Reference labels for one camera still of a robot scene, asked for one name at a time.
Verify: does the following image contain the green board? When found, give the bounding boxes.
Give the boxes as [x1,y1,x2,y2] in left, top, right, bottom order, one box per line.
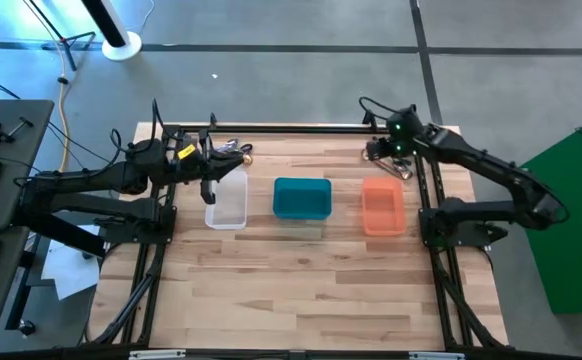
[520,109,582,315]

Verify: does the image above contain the black tripod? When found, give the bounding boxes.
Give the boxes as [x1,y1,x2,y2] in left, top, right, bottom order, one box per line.
[20,0,97,71]

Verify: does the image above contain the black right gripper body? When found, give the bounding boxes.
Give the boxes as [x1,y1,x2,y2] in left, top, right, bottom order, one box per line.
[378,134,417,161]

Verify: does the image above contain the black aluminium rig frame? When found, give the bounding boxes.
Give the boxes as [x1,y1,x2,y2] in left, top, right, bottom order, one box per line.
[84,122,511,360]

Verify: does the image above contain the silver metal bracket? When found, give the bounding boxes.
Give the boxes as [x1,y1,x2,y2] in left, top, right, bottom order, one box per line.
[128,349,188,360]
[408,351,466,360]

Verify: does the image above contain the yellow floor cable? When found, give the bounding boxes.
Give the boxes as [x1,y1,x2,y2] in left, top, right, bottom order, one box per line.
[56,37,72,174]

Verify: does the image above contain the black T-handle tool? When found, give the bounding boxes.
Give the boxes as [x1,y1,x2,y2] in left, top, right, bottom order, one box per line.
[6,116,36,139]

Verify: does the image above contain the teal plastic bin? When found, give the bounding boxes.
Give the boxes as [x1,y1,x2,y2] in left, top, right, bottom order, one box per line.
[272,176,333,221]

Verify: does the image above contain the white paper sheets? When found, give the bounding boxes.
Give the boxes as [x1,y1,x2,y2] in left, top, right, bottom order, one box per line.
[40,224,103,301]

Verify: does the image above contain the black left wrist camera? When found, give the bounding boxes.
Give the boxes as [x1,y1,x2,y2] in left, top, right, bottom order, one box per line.
[175,142,200,164]

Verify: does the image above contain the orange plastic bin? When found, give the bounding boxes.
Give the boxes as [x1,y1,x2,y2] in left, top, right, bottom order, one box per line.
[361,175,408,237]

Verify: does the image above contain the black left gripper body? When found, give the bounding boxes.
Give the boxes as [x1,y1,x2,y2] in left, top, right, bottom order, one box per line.
[168,127,219,206]

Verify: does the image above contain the grey desk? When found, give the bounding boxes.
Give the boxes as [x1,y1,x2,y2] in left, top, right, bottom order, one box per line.
[0,98,56,355]

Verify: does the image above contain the black pole with white base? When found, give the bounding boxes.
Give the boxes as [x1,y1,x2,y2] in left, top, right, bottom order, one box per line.
[80,0,144,62]

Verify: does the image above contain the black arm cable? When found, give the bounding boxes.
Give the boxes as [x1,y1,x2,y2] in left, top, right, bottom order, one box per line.
[358,95,406,126]
[109,97,185,157]

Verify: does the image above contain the clear plastic bin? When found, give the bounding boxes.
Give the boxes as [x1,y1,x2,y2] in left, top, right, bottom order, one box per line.
[204,169,249,231]

